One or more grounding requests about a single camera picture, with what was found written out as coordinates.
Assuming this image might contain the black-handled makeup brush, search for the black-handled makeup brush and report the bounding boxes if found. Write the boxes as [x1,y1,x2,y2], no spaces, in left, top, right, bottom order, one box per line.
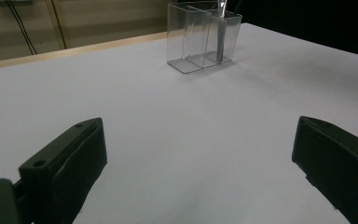
[215,0,228,63]

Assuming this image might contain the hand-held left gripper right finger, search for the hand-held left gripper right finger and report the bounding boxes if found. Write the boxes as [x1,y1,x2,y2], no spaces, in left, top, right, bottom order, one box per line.
[291,115,358,224]

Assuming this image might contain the black power cable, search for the black power cable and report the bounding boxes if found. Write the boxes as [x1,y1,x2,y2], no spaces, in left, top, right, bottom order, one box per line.
[6,0,34,56]
[11,0,38,55]

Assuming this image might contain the black curtain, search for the black curtain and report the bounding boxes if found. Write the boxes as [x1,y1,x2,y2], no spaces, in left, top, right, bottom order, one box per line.
[180,0,358,60]

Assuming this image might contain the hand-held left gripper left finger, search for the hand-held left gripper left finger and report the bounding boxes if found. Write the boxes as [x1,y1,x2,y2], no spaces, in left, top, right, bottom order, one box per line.
[18,117,108,224]

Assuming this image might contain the clear plastic organizer box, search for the clear plastic organizer box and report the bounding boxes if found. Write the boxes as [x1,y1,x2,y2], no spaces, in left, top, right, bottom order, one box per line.
[166,0,243,75]

